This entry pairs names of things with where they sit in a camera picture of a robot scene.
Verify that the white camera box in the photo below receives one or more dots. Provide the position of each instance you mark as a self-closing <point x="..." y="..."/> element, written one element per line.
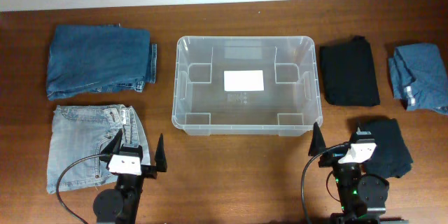
<point x="361" y="148"/>
<point x="124" y="164"/>

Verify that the left white camera box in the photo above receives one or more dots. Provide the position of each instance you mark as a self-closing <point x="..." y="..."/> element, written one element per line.
<point x="124" y="164"/>

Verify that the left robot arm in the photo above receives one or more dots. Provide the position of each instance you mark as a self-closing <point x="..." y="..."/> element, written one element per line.
<point x="120" y="204"/>

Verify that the large black garment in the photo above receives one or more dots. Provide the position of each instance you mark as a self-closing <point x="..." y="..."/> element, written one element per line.
<point x="348" y="72"/>

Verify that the light blue folded jeans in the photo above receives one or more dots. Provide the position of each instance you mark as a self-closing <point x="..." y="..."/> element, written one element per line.
<point x="81" y="131"/>

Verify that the blue shirt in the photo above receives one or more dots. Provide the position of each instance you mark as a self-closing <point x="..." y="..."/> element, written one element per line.
<point x="418" y="77"/>

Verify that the right white camera box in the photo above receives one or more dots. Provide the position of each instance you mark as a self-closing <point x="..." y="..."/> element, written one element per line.
<point x="361" y="148"/>

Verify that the clear plastic storage bin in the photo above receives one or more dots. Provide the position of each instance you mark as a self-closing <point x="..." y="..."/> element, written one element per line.
<point x="288" y="106"/>

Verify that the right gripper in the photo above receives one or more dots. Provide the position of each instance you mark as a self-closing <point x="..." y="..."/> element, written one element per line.
<point x="318" y="145"/>

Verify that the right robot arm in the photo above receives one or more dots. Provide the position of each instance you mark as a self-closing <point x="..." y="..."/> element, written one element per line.
<point x="362" y="197"/>

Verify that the small dark garment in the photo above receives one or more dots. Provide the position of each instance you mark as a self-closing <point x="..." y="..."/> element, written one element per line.
<point x="391" y="157"/>

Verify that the white label in bin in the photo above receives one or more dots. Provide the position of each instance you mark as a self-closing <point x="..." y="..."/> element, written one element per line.
<point x="243" y="81"/>

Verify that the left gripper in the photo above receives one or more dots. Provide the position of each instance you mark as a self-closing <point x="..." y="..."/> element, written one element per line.
<point x="149" y="171"/>

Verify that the dark blue folded jeans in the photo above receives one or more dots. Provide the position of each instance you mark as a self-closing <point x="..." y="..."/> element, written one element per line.
<point x="99" y="59"/>

